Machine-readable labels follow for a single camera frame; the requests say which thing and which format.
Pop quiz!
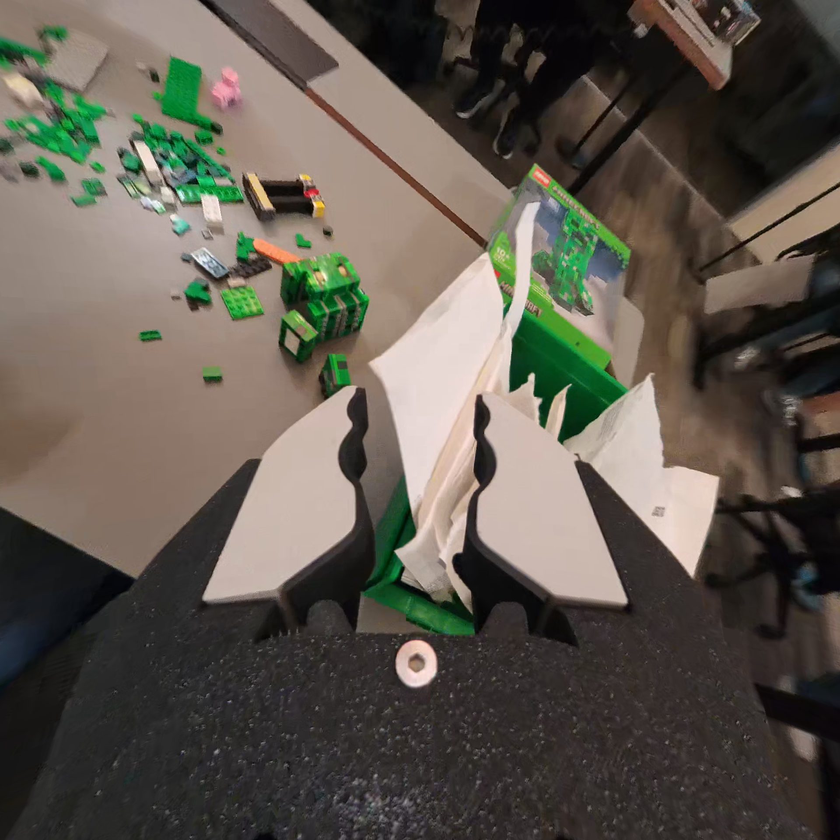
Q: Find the green toy brick build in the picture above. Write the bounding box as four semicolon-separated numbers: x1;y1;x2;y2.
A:
279;252;370;363

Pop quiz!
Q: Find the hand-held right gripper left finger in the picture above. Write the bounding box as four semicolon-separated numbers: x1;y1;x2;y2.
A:
201;386;376;632

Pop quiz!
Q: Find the square green toy plate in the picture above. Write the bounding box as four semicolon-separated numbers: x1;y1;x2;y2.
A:
221;287;265;321

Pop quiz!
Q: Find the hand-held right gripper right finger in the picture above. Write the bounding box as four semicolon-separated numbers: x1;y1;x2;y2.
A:
451;392;630;634

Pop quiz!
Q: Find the black desk cable cover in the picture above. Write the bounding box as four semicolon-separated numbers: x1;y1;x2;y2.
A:
200;0;340;89

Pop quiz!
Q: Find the pink toy brick pig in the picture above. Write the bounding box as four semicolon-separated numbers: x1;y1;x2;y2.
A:
211;66;244;109

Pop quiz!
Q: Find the orange brick separator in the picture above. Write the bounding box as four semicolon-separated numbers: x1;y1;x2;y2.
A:
252;238;303;266

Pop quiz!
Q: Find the plain white paper bag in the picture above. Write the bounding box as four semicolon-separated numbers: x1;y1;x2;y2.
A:
369;252;526;608

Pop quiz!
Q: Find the large green toy baseplate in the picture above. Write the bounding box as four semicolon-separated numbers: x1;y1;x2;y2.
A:
161;56;221;129

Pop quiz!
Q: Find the grey toy baseplate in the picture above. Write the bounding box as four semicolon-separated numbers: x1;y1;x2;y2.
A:
42;29;109;93

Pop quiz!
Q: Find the green toy box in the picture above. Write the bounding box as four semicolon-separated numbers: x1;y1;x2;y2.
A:
364;164;634;636

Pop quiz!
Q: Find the small green toy block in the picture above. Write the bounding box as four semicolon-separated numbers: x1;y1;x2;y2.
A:
319;353;352;399

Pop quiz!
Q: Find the grey desk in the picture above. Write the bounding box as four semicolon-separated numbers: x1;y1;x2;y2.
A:
0;0;644;578

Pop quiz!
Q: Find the pile of green toy bricks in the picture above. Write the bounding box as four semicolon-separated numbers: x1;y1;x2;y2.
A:
0;25;247;214

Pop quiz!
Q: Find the wooden side table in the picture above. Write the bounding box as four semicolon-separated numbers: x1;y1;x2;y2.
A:
626;0;762;91

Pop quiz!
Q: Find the black toy brick assembly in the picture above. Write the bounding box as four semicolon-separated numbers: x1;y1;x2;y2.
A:
241;172;327;222

